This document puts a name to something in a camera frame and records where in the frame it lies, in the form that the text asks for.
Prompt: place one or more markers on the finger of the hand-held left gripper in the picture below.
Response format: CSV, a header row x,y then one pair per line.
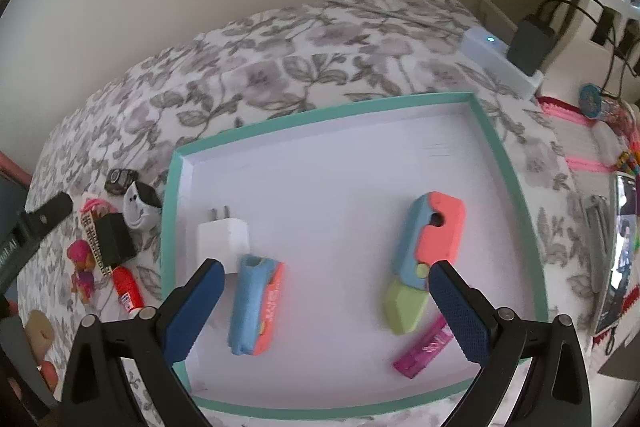
x,y
50,212

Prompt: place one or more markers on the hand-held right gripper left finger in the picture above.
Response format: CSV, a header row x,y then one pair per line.
x,y
195,312

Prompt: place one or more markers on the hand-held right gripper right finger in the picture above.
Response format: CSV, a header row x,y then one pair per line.
x,y
460,312

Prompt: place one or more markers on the gold patterned lighter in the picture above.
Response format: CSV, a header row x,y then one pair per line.
x,y
92,239

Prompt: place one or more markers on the blue orange case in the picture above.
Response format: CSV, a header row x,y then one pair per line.
x,y
250,307

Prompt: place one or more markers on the purple highlighter pen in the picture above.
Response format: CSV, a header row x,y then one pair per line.
x,y
420,354

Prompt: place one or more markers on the pink toy dog figure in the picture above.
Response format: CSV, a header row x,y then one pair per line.
x,y
82,267

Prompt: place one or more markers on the black box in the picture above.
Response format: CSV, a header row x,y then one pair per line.
x,y
117,239

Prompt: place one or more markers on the red glue tube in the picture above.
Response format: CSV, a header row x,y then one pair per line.
x,y
125,287

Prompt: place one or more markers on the white charger plug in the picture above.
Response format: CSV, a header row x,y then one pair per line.
x,y
222,242

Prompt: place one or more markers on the blue coral toy knife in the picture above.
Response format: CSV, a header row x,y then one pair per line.
x,y
425,237

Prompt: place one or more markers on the white smartwatch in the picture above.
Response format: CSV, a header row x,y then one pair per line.
x,y
135,207

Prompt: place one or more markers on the teal rimmed white tray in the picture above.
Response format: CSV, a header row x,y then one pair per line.
x,y
325,182

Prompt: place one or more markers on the person's left hand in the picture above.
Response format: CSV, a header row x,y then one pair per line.
x,y
40,332

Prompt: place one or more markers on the dark glass cabinet door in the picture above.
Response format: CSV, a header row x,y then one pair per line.
x,y
10,202

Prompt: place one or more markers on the black toy car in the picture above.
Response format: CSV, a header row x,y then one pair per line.
x,y
120,179

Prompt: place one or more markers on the metal nail clipper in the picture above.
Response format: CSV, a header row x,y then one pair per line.
x,y
597,237

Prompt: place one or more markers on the smartphone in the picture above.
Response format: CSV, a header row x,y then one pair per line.
x,y
620,257

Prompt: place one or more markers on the white mat pink trim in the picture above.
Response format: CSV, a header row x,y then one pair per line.
x,y
585,142

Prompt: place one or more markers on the blue round glitter tube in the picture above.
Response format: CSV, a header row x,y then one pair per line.
x,y
592,99

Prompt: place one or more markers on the white power strip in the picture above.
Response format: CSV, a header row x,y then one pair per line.
x,y
480,52

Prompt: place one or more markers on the black power adapter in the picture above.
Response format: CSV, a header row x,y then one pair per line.
x,y
530,47

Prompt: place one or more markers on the floral printed blanket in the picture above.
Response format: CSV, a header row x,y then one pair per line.
x,y
300,47

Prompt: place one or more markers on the pink bed frame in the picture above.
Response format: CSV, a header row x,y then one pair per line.
x,y
12,167

